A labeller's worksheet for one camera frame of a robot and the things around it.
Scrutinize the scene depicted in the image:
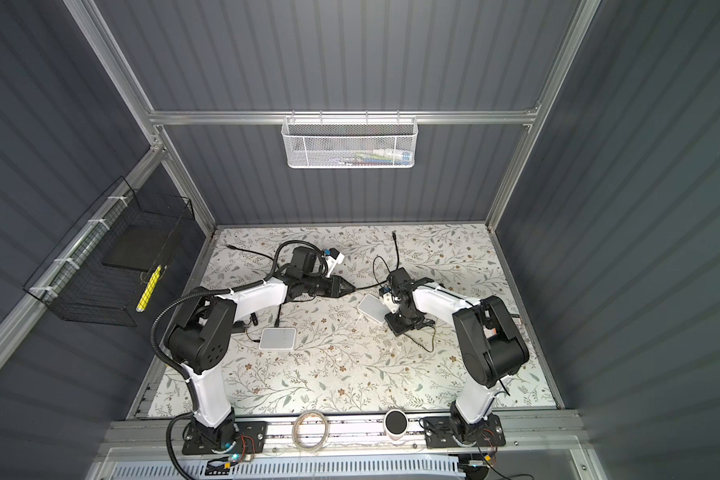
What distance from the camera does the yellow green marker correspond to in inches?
26.9

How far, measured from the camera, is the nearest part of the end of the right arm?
69 centimetres

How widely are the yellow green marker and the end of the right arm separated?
585 millimetres
